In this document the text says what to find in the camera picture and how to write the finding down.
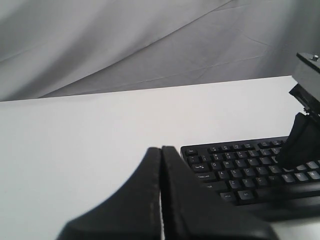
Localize black acer keyboard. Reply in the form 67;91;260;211
180;136;320;222

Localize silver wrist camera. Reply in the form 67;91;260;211
292;52;320;89

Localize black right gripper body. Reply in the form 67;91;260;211
289;84;320;129

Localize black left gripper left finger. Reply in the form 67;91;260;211
58;147;162;240

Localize grey backdrop cloth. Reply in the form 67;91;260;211
0;0;320;101

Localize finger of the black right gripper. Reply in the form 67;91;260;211
287;124;320;169
277;112;313;168

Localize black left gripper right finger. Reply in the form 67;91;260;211
159;146;278;240

